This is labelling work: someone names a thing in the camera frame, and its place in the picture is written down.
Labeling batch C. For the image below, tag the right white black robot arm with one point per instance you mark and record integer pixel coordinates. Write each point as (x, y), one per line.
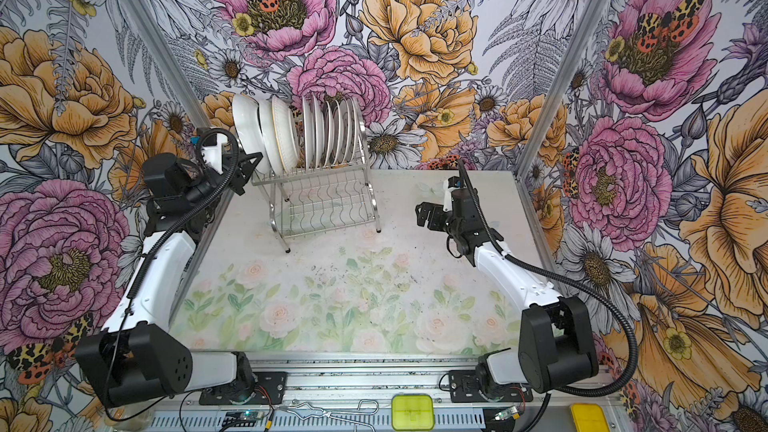
(555, 348)

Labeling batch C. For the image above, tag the red dotted rim plate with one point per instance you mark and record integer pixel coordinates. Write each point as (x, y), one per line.
(320, 132)

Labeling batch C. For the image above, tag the red floral pattern plate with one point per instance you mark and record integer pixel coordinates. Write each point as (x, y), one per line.
(309, 132)

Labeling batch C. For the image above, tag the yellow rimmed white plate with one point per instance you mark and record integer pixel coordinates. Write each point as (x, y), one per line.
(285, 134)

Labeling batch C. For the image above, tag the green square lid box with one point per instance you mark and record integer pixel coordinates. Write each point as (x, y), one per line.
(412, 412)

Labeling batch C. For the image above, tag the chrome wire dish rack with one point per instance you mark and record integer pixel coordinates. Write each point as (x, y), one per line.
(305, 202)

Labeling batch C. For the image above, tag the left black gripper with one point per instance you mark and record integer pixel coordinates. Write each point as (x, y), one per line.
(250, 162)

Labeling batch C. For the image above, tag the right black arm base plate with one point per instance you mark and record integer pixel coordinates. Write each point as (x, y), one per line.
(465, 386)

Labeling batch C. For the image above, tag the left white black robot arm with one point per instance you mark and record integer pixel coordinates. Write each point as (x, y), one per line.
(133, 357)

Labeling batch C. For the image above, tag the white plate row middle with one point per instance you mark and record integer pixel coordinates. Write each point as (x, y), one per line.
(334, 124)

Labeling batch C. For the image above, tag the small green circuit board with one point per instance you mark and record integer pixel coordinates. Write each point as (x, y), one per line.
(244, 418)

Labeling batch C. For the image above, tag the black striped rim plate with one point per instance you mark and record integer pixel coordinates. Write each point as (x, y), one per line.
(246, 119)

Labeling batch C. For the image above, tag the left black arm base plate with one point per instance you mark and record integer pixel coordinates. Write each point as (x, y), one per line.
(263, 388)

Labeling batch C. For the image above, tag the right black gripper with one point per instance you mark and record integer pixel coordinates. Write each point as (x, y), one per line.
(437, 210)

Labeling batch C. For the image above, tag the bent metal wire hook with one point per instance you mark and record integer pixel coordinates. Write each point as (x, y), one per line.
(358, 418)

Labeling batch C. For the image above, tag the plain white plate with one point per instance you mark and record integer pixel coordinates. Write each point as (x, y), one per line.
(267, 127)

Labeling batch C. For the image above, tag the yellow box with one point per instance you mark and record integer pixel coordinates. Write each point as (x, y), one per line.
(589, 418)

